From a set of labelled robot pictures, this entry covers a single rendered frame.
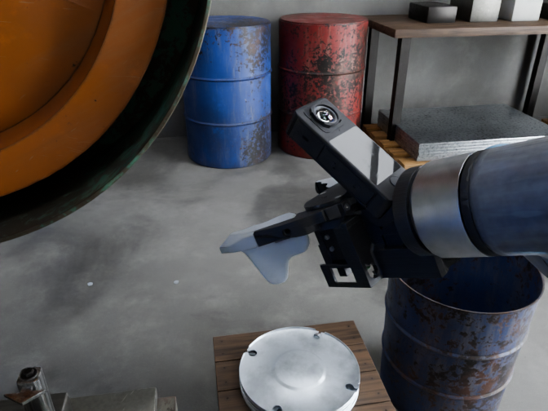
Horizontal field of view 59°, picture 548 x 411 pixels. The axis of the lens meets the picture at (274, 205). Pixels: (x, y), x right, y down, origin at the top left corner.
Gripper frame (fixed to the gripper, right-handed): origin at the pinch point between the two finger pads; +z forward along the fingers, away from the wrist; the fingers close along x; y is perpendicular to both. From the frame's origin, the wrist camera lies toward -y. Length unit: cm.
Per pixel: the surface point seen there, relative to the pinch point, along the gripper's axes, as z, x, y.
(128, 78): 17.8, 0.8, -20.9
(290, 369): 52, 25, 48
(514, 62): 136, 384, 31
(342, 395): 41, 28, 55
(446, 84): 171, 338, 26
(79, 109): 22.9, -5.0, -19.9
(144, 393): 37.4, -10.7, 23.9
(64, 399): 36.1, -21.3, 16.5
